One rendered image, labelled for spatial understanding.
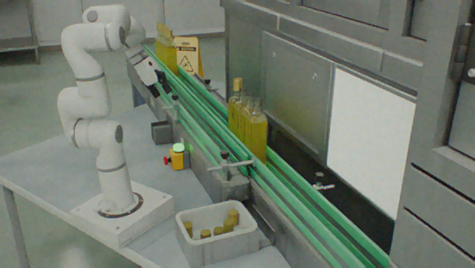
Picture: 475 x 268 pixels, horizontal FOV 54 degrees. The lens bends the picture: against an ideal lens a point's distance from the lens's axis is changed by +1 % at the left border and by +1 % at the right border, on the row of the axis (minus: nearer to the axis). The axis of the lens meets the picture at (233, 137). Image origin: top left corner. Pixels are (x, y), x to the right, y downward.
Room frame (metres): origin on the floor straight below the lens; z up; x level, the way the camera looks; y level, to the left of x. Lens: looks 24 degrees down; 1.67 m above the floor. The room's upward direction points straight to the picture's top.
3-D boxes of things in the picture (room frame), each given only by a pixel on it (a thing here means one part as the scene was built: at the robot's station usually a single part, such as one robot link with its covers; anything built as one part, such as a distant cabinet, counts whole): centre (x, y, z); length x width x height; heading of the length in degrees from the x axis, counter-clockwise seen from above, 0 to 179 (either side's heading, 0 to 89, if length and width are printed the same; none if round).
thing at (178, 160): (1.72, 0.23, 0.79); 0.07 x 0.07 x 0.07; 22
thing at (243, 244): (1.21, 0.03, 0.79); 0.27 x 0.17 x 0.08; 112
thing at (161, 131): (1.98, 0.34, 0.79); 0.08 x 0.08 x 0.08; 22
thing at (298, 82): (1.31, -0.29, 1.15); 0.90 x 0.03 x 0.34; 22
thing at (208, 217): (1.20, 0.06, 0.80); 0.22 x 0.17 x 0.09; 112
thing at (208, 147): (2.18, 0.35, 0.93); 1.75 x 0.01 x 0.08; 22
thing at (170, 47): (2.52, 0.35, 1.02); 0.06 x 0.06 x 0.28; 22
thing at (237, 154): (2.21, 0.28, 0.93); 1.75 x 0.01 x 0.08; 22
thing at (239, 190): (1.35, -0.01, 0.85); 0.09 x 0.04 x 0.07; 112
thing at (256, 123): (1.47, -0.08, 0.99); 0.06 x 0.06 x 0.21; 21
